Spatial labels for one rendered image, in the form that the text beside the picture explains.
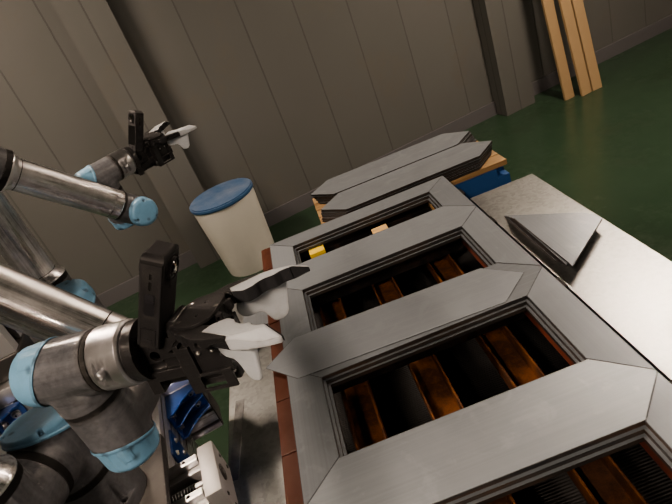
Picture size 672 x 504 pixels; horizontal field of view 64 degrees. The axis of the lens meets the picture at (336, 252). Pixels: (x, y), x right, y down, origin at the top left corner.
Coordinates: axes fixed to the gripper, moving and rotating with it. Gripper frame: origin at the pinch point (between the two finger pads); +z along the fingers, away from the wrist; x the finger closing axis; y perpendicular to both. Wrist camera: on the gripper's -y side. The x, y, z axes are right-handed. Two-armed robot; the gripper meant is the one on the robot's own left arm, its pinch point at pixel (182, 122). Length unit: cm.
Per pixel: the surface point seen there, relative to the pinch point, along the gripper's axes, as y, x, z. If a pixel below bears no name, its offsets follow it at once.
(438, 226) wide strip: 54, 54, 45
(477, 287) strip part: 50, 83, 19
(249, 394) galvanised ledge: 74, 29, -31
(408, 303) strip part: 52, 68, 7
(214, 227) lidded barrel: 124, -153, 73
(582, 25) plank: 97, -31, 385
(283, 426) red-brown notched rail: 55, 63, -40
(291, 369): 54, 53, -27
